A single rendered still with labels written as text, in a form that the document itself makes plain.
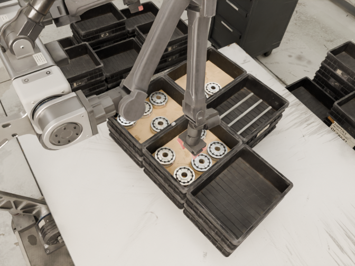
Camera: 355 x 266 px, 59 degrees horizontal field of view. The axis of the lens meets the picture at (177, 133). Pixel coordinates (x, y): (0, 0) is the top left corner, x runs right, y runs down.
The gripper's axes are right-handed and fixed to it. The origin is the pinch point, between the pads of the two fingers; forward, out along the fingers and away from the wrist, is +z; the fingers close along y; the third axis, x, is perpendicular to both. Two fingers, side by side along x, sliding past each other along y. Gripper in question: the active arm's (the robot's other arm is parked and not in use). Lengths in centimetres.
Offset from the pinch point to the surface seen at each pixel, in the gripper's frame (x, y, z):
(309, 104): -152, 0, 76
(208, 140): -25.3, 8.1, 22.6
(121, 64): -52, 123, 67
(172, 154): -3.4, 12.0, 20.0
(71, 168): 35, 46, 37
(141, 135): -0.3, 32.0, 23.3
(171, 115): -21.0, 32.3, 22.8
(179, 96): -29.7, 36.2, 16.7
